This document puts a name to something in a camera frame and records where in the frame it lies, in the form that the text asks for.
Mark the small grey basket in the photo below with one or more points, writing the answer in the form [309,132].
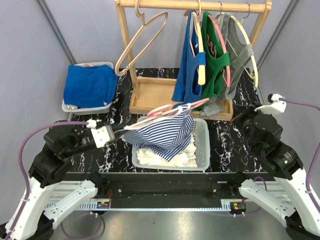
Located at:
[81,111]

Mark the cream wooden hanger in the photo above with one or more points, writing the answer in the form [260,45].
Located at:
[201,68]

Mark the wooden clothes rack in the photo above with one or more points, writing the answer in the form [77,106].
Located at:
[152,92]

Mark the green tank top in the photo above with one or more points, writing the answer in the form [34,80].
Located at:
[216,59]

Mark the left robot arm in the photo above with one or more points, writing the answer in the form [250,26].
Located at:
[63,140]

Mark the blue white striped tank top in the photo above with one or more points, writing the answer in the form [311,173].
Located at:
[165,135]

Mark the cream hanger with grey top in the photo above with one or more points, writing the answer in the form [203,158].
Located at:
[254,74]

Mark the black marble pattern mat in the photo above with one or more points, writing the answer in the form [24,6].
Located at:
[228,150]

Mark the grey tank top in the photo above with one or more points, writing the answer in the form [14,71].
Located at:
[219,108]

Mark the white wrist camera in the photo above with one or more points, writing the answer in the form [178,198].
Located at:
[276,106]
[102,134]

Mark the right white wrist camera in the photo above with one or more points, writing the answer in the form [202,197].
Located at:
[276,106]

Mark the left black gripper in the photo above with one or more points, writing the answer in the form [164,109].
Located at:
[115,127]

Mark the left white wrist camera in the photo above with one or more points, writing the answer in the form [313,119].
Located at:
[102,134]

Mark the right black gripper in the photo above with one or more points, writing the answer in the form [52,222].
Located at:
[241,110]

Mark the blue folded cloth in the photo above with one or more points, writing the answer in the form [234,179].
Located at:
[90,86]

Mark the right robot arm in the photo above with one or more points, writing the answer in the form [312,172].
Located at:
[262,133]

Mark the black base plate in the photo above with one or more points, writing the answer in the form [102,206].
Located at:
[175,190]

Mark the white crumpled garments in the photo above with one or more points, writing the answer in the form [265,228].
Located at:
[185,158]

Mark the grey plastic laundry basket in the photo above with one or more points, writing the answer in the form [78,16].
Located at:
[201,136]

